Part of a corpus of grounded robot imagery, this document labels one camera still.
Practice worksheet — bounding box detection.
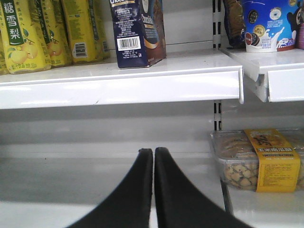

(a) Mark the blue white cookie cup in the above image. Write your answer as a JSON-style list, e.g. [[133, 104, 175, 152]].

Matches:
[[240, 0, 303, 53]]

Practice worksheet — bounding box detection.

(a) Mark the pink snack box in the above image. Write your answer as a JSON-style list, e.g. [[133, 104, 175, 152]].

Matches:
[[296, 22, 304, 49]]

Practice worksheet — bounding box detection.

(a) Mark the yellow pear drink bottle right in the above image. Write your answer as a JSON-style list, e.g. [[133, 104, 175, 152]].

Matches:
[[29, 0, 72, 68]]

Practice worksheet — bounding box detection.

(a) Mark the yellow pear drink bottle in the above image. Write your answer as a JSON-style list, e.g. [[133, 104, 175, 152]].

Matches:
[[29, 0, 72, 68], [0, 0, 51, 74], [0, 35, 9, 75], [61, 0, 110, 64]]

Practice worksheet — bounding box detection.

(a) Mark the yellow pear drink bottle rear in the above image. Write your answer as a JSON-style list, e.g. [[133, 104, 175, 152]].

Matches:
[[61, 0, 110, 64]]

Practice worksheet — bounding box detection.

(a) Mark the blue cookie box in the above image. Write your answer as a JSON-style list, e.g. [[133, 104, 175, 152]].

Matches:
[[109, 0, 167, 69]]

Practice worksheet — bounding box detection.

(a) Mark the round biscuit pack dark wrapper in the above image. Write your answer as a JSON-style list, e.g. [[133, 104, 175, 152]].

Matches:
[[223, 0, 246, 48]]

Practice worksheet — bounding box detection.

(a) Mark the white supermarket shelf unit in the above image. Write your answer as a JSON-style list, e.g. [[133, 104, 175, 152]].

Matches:
[[0, 0, 304, 228]]

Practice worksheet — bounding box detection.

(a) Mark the yellow pear drink bottle middle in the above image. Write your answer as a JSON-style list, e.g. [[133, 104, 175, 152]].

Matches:
[[0, 0, 51, 74]]

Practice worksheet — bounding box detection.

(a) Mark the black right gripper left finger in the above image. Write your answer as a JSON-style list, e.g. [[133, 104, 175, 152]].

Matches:
[[69, 149, 153, 228]]

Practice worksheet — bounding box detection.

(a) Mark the yellow pear drink bottle left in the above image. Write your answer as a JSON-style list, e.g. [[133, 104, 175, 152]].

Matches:
[[0, 35, 9, 75]]

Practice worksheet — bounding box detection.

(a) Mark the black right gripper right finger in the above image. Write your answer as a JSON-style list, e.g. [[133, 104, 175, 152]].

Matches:
[[154, 147, 249, 228]]

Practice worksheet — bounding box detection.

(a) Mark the clear cookie tub yellow label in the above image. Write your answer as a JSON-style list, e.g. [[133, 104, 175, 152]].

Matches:
[[210, 129, 304, 192]]

